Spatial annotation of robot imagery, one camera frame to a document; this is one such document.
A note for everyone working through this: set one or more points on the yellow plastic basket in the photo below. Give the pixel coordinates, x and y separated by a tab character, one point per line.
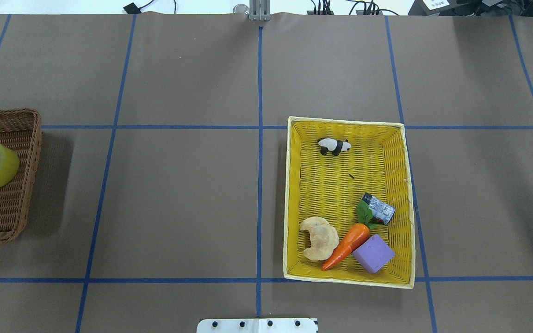
331	187

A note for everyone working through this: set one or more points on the brown wicker basket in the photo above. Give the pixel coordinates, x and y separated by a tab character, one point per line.
20	147

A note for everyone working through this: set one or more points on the bread slice toy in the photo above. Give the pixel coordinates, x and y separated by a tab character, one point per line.
323	238

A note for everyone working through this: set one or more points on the orange toy piece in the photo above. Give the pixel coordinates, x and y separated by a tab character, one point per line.
357	234

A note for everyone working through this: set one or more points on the purple cube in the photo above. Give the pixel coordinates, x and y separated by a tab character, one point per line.
374	254

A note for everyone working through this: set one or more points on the black orange power strip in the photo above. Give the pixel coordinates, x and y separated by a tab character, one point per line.
320	7

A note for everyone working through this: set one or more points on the small black device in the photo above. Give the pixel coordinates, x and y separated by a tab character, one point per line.
132	9

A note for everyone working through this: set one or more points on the black laptop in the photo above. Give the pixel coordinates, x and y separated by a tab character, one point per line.
472	8

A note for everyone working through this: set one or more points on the aluminium frame post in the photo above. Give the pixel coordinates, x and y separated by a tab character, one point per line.
260	10

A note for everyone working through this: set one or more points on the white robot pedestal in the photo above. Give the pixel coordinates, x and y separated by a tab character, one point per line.
258	325

